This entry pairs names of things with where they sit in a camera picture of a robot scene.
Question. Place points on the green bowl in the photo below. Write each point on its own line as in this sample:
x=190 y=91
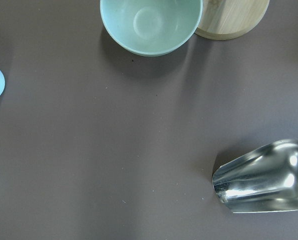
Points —
x=151 y=28

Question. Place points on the wooden cup stand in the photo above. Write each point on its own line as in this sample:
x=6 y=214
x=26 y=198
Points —
x=230 y=19

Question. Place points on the metal scoop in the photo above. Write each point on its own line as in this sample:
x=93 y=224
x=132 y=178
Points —
x=261 y=181

